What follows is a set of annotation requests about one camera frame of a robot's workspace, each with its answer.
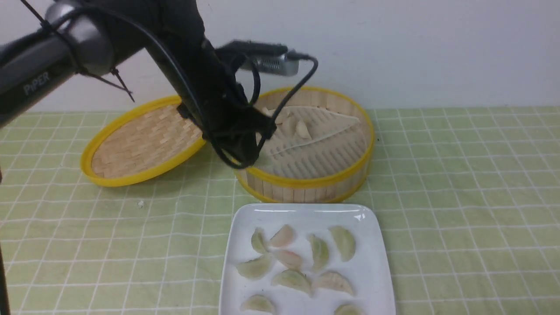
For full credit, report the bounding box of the green checkered tablecloth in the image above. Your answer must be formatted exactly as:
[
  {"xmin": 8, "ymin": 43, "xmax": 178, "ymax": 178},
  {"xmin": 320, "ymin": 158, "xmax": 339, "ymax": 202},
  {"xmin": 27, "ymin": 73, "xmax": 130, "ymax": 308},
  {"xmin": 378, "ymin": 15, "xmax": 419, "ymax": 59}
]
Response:
[{"xmin": 0, "ymin": 107, "xmax": 560, "ymax": 315}]

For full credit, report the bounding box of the green dumpling plate centre right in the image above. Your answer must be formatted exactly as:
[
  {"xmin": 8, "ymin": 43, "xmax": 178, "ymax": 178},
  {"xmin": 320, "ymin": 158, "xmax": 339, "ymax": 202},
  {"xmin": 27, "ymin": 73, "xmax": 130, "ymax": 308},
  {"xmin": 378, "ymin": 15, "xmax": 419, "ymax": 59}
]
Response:
[{"xmin": 308, "ymin": 234, "xmax": 330, "ymax": 272}]

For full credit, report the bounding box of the green dumpling plate bottom right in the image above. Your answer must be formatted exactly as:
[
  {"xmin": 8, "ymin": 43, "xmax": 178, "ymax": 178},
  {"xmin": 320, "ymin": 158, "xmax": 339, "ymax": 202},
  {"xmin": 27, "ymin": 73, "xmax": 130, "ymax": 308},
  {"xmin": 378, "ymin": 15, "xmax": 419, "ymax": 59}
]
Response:
[{"xmin": 334, "ymin": 303, "xmax": 364, "ymax": 315}]

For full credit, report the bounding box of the white square plate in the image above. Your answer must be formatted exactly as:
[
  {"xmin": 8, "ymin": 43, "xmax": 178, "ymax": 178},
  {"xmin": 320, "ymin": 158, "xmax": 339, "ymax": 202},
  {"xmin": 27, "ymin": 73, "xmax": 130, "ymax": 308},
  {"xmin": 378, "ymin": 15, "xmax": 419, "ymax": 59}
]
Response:
[{"xmin": 218, "ymin": 203, "xmax": 396, "ymax": 315}]

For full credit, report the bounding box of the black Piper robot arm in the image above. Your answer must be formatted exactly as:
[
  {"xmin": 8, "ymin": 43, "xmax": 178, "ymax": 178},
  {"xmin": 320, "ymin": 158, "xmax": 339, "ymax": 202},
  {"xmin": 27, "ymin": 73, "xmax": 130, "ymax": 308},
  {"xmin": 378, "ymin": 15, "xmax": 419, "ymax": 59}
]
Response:
[{"xmin": 0, "ymin": 0, "xmax": 276, "ymax": 169}]

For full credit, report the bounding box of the pink dumpling plate centre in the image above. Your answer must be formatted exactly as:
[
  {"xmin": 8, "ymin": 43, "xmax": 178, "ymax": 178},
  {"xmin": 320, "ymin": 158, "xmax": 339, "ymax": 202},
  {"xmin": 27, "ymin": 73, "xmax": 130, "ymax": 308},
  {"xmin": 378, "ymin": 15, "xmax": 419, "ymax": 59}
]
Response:
[{"xmin": 272, "ymin": 249, "xmax": 304, "ymax": 270}]

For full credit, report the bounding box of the pale dumpling on plate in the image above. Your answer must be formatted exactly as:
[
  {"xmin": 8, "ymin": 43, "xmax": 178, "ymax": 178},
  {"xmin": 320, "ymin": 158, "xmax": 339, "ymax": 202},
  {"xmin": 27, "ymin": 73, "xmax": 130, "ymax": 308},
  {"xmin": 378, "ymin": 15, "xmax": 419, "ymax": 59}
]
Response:
[{"xmin": 251, "ymin": 227, "xmax": 268, "ymax": 255}]

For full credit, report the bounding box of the dumpling in steamer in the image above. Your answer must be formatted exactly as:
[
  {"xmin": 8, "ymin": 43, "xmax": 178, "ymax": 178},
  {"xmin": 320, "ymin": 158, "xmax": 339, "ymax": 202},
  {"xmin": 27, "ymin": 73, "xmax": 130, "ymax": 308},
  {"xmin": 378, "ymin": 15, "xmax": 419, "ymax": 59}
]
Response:
[{"xmin": 295, "ymin": 120, "xmax": 312, "ymax": 140}]

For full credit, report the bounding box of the white steamer liner cloth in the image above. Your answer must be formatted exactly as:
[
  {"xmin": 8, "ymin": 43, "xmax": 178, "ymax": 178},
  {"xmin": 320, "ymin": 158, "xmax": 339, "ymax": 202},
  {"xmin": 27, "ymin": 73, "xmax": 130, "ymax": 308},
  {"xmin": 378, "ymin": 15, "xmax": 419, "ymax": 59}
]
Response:
[{"xmin": 255, "ymin": 106, "xmax": 367, "ymax": 179}]

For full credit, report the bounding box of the black cable tie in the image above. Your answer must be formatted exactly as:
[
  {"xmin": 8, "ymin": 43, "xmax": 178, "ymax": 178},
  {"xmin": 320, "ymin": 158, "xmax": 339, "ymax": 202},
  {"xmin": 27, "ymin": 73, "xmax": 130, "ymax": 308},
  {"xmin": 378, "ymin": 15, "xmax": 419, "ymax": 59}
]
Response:
[{"xmin": 79, "ymin": 68, "xmax": 135, "ymax": 102}]

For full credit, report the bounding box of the green dumpling plate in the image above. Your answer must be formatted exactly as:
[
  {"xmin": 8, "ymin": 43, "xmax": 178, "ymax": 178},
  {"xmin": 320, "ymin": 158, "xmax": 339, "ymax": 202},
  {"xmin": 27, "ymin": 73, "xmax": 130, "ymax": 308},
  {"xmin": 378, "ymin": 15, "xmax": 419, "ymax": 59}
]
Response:
[
  {"xmin": 334, "ymin": 303, "xmax": 364, "ymax": 315},
  {"xmin": 240, "ymin": 294, "xmax": 277, "ymax": 315},
  {"xmin": 329, "ymin": 225, "xmax": 356, "ymax": 263},
  {"xmin": 270, "ymin": 269, "xmax": 313, "ymax": 297},
  {"xmin": 308, "ymin": 234, "xmax": 330, "ymax": 272}
]

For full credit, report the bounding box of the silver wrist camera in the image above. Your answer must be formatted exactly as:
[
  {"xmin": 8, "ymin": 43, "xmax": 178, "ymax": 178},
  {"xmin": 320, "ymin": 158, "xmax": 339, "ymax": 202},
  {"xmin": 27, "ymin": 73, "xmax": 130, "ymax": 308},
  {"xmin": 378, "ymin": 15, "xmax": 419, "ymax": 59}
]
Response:
[{"xmin": 217, "ymin": 40, "xmax": 299, "ymax": 77}]

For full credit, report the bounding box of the yellow-rimmed bamboo steamer lid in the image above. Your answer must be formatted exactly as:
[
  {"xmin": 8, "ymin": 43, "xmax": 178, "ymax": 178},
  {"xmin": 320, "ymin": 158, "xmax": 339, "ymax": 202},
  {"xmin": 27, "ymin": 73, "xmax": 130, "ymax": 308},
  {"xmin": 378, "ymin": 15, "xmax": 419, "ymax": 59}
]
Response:
[{"xmin": 80, "ymin": 95, "xmax": 206, "ymax": 187}]

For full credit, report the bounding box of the green dumpling plate top right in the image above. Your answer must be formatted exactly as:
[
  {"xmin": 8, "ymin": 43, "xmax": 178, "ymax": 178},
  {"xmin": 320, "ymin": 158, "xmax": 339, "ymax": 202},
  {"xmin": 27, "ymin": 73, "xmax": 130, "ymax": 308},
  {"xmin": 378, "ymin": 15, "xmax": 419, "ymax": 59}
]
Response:
[{"xmin": 329, "ymin": 225, "xmax": 356, "ymax": 263}]

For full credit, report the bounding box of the green dumpling plate lower centre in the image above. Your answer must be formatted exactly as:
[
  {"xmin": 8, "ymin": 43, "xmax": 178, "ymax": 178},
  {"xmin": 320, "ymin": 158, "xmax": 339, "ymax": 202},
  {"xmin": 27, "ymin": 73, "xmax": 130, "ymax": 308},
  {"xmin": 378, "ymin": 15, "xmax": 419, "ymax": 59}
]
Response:
[{"xmin": 270, "ymin": 269, "xmax": 313, "ymax": 297}]

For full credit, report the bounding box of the green dumpling plate bottom left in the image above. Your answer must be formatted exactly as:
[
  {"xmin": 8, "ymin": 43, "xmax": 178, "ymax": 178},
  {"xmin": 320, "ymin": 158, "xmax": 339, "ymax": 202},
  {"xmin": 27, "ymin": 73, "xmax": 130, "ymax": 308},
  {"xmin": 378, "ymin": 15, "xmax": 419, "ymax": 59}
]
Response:
[{"xmin": 240, "ymin": 294, "xmax": 277, "ymax": 315}]

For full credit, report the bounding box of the pale green dumpling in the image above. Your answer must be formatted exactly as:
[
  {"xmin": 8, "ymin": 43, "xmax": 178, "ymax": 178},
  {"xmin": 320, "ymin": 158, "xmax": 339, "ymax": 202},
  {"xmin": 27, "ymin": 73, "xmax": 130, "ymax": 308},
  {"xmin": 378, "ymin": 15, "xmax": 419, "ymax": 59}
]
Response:
[{"xmin": 236, "ymin": 253, "xmax": 274, "ymax": 280}]

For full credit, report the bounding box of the pale dumpling lower right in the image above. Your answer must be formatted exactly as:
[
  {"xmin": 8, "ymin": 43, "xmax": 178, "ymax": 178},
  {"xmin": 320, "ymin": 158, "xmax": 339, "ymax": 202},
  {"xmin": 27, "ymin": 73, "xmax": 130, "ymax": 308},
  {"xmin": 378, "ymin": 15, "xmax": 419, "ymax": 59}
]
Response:
[{"xmin": 311, "ymin": 271, "xmax": 356, "ymax": 296}]

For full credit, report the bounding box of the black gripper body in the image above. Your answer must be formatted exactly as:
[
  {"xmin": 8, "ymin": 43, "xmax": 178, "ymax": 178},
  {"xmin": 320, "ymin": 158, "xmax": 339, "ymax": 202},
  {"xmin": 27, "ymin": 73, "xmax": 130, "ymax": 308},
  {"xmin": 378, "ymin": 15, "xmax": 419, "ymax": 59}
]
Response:
[{"xmin": 177, "ymin": 40, "xmax": 277, "ymax": 169}]

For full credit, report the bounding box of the black camera cable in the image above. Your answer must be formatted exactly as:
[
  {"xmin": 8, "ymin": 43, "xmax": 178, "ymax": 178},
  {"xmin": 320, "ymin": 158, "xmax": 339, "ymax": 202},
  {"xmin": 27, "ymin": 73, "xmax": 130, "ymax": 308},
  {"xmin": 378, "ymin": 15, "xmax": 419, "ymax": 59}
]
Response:
[{"xmin": 210, "ymin": 52, "xmax": 319, "ymax": 170}]

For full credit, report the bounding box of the pink dumpling on plate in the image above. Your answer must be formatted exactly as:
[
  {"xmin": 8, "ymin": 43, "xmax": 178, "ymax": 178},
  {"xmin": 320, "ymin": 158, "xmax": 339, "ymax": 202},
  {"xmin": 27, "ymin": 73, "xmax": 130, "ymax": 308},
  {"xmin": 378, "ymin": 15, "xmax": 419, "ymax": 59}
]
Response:
[{"xmin": 268, "ymin": 224, "xmax": 296, "ymax": 249}]

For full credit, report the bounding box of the yellow-rimmed bamboo steamer basket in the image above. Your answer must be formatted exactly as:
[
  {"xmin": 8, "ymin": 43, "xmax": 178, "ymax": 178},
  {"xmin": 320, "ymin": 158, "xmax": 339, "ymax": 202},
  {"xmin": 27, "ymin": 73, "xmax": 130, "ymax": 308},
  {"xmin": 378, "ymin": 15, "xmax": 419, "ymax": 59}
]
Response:
[{"xmin": 234, "ymin": 87, "xmax": 376, "ymax": 203}]

